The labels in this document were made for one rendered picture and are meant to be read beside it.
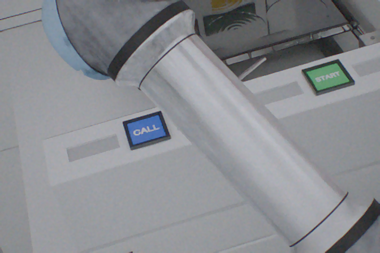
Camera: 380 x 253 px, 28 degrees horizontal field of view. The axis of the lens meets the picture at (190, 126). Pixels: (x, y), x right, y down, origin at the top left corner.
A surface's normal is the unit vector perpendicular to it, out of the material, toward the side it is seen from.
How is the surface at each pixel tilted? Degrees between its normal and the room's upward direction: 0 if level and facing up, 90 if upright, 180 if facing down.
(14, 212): 90
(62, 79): 0
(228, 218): 90
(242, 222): 90
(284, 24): 0
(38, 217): 0
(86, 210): 90
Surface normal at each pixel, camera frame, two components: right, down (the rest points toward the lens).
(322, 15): -0.15, -0.73
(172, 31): 0.68, 0.26
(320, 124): 0.25, 0.62
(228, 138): -0.25, 0.11
